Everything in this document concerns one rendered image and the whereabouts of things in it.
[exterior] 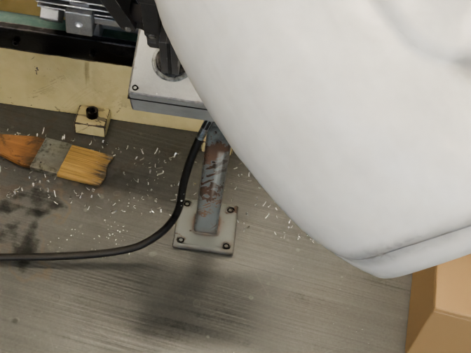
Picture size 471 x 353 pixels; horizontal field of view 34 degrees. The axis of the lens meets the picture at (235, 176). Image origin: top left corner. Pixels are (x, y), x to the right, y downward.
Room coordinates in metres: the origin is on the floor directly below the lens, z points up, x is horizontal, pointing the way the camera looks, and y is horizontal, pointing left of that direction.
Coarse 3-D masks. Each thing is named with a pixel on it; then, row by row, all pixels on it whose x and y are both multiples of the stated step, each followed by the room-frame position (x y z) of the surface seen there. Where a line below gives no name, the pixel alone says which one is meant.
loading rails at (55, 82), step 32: (0, 0) 0.76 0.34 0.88; (32, 0) 0.76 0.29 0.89; (0, 32) 0.66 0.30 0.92; (32, 32) 0.66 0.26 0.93; (64, 32) 0.67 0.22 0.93; (0, 64) 0.66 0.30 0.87; (32, 64) 0.66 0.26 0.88; (64, 64) 0.66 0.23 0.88; (96, 64) 0.67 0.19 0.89; (128, 64) 0.67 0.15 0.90; (0, 96) 0.66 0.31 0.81; (32, 96) 0.66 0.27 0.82; (64, 96) 0.66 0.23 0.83; (96, 96) 0.67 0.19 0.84; (96, 128) 0.63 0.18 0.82; (192, 128) 0.67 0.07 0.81
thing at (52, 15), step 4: (44, 8) 0.67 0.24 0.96; (48, 8) 0.67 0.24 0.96; (40, 12) 0.66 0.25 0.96; (44, 12) 0.66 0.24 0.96; (48, 12) 0.66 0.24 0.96; (52, 12) 0.66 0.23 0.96; (56, 12) 0.66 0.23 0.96; (60, 12) 0.67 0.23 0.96; (40, 16) 0.66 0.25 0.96; (44, 16) 0.66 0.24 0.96; (48, 16) 0.66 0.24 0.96; (52, 16) 0.66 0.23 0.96; (56, 16) 0.66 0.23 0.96; (60, 16) 0.67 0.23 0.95; (48, 20) 0.67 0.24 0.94; (52, 20) 0.66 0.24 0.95; (56, 20) 0.66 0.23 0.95; (60, 20) 0.67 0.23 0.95
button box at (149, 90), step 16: (144, 48) 0.51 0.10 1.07; (144, 64) 0.50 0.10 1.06; (144, 80) 0.48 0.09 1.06; (160, 80) 0.49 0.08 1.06; (176, 80) 0.49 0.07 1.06; (128, 96) 0.48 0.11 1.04; (144, 96) 0.47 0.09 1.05; (160, 96) 0.47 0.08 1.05; (176, 96) 0.48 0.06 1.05; (192, 96) 0.48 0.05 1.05; (160, 112) 0.49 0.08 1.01; (176, 112) 0.49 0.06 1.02; (192, 112) 0.49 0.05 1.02; (208, 112) 0.48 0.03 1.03
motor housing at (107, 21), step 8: (40, 0) 0.65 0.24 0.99; (48, 0) 0.65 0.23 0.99; (56, 0) 0.65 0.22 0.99; (64, 0) 0.64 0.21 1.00; (72, 0) 0.64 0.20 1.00; (80, 0) 0.65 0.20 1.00; (88, 0) 0.65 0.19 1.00; (96, 0) 0.65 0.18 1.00; (56, 8) 0.65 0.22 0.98; (64, 8) 0.65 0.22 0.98; (88, 8) 0.65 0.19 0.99; (96, 8) 0.65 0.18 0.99; (104, 8) 0.65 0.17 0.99; (64, 16) 0.70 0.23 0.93; (96, 16) 0.65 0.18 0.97; (104, 16) 0.65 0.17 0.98; (104, 24) 0.65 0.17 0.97; (112, 24) 0.65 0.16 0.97; (128, 32) 0.69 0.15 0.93; (136, 32) 0.69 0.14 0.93
